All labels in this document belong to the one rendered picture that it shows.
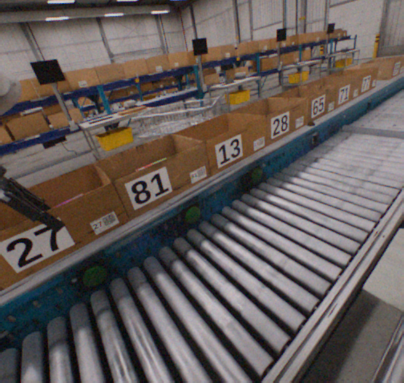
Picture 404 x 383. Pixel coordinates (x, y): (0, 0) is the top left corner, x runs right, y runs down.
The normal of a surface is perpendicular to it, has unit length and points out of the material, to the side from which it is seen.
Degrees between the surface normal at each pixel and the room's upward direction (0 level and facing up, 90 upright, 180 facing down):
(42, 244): 90
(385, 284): 0
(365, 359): 0
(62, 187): 90
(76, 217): 90
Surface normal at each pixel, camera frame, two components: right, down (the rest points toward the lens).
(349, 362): -0.18, -0.86
